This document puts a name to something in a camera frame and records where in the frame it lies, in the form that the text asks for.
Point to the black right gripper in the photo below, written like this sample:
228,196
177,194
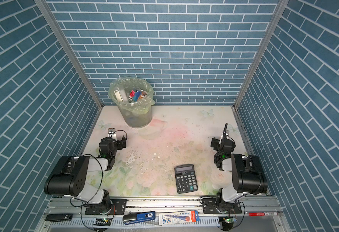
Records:
217,142

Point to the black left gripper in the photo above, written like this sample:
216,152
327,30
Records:
119,143

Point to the clear bottle red white label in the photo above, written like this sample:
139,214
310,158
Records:
131,95

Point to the clear bottle white barcode label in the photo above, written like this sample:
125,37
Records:
121,95

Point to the brown Nescafe coffee bottle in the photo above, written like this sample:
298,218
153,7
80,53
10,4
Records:
143,95

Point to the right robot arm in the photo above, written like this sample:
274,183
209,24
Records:
247,172

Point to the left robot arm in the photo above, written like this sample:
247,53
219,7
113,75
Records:
69,174

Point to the grey mesh waste bin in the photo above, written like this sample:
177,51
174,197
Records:
135,120

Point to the green plastic bin liner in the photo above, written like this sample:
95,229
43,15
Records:
142,106

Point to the black desk calculator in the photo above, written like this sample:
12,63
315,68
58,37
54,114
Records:
185,177

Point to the blue black stapler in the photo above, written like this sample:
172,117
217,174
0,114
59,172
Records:
134,218

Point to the white red pen package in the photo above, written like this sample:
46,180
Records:
190,216

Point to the red marker pen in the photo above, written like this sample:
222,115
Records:
260,214

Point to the black remote device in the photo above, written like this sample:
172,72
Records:
58,217

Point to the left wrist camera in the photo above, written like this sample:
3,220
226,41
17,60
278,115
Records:
112,133

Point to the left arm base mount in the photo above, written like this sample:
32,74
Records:
110,207

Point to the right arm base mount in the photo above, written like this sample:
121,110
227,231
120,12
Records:
215,205

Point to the aluminium rail frame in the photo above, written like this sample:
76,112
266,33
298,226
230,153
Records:
81,222

